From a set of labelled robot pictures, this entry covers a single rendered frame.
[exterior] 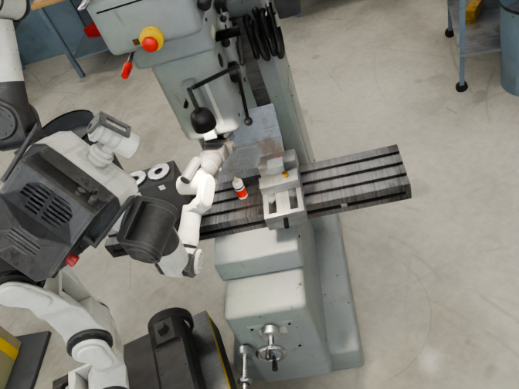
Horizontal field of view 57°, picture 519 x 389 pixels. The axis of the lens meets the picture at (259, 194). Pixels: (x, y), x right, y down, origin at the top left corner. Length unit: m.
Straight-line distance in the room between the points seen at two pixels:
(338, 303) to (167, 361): 0.86
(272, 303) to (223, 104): 0.77
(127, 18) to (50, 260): 0.62
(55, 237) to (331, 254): 1.69
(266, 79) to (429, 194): 1.42
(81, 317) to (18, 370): 1.72
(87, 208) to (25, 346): 2.30
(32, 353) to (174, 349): 1.39
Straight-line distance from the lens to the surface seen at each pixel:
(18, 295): 1.48
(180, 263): 1.42
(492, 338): 2.54
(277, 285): 1.89
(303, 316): 1.88
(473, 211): 2.98
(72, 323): 1.63
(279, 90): 2.08
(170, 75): 1.52
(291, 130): 2.21
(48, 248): 1.23
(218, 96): 1.55
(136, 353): 2.19
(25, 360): 3.31
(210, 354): 2.23
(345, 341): 2.32
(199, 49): 1.43
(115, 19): 1.32
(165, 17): 1.29
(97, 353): 1.70
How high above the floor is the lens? 2.25
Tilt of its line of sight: 43 degrees down
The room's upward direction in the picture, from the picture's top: 22 degrees counter-clockwise
